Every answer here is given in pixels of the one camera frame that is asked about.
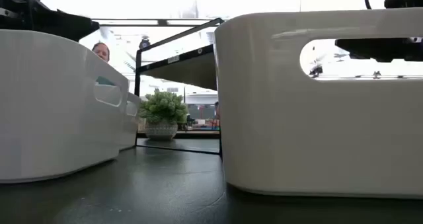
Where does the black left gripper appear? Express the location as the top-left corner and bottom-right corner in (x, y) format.
(0, 0), (100, 42)

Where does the black metal wooden shelf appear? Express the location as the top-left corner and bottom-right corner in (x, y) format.
(134, 17), (223, 158)

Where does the black overhead beam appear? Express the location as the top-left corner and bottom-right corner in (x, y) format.
(92, 18), (225, 28)

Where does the green potted artificial plant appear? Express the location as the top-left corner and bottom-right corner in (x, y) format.
(138, 89), (188, 141)

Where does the black ceiling-mounted camera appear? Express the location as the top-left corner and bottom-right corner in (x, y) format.
(138, 35), (151, 50)
(309, 65), (324, 78)

